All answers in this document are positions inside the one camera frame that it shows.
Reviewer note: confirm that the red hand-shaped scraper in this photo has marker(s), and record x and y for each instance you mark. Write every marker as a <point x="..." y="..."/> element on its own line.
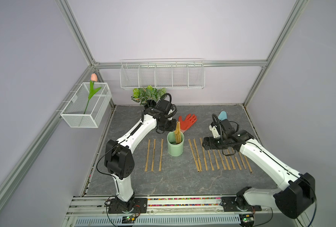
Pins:
<point x="187" y="122"/>

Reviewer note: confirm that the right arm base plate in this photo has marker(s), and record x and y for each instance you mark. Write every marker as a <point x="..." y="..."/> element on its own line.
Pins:
<point x="234" y="203"/>

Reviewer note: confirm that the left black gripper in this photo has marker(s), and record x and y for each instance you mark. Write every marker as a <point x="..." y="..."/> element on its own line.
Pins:
<point x="172" y="127"/>

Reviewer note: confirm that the white mesh basket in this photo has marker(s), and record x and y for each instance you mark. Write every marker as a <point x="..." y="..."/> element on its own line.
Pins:
<point x="73" y="111"/>

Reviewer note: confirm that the mint green storage cup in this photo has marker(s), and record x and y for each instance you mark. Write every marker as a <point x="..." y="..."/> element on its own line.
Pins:
<point x="174" y="149"/>

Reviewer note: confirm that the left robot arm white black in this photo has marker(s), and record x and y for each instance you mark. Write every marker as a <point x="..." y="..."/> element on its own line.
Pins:
<point x="119" y="159"/>

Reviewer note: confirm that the pink artificial tulip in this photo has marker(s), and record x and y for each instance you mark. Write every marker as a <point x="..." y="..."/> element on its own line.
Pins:
<point x="92" y="90"/>

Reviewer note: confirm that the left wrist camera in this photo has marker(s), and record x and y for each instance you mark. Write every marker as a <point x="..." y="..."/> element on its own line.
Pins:
<point x="165" y="106"/>

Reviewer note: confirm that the thirteenth brown paper straw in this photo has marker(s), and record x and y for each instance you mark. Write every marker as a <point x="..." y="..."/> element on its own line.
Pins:
<point x="153" y="155"/>

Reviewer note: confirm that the aluminium front rail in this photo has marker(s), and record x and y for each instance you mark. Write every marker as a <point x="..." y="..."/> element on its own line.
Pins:
<point x="190" y="204"/>

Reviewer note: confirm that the teal small spatula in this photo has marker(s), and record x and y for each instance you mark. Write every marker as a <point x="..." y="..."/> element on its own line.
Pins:
<point x="222" y="115"/>

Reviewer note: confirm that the bundle of brown paper straws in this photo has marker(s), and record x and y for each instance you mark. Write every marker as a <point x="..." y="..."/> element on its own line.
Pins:
<point x="177" y="133"/>

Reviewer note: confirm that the eleventh brown paper straw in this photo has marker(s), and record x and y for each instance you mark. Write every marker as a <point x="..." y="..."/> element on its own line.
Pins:
<point x="248" y="164"/>

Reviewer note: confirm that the twelfth brown paper straw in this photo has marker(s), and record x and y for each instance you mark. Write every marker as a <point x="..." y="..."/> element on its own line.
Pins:
<point x="161" y="154"/>

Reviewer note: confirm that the green artificial plant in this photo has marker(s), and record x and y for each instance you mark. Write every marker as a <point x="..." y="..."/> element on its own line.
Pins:
<point x="147" y="96"/>

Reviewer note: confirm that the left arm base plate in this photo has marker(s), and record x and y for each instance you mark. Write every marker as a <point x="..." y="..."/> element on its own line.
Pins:
<point x="134" y="205"/>

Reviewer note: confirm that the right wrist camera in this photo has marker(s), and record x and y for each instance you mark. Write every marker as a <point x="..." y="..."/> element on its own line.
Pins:
<point x="222" y="129"/>

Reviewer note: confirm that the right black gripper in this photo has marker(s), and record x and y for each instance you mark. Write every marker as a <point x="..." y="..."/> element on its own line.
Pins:
<point x="210" y="142"/>

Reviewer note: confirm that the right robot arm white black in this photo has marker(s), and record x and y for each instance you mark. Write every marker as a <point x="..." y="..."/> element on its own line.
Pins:
<point x="295" y="192"/>

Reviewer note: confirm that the white wire wall shelf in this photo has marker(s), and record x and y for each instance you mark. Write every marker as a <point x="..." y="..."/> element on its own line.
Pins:
<point x="179" y="73"/>

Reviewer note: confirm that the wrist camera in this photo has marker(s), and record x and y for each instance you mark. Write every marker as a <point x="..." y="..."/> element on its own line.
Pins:
<point x="222" y="129"/>
<point x="165" y="106"/>

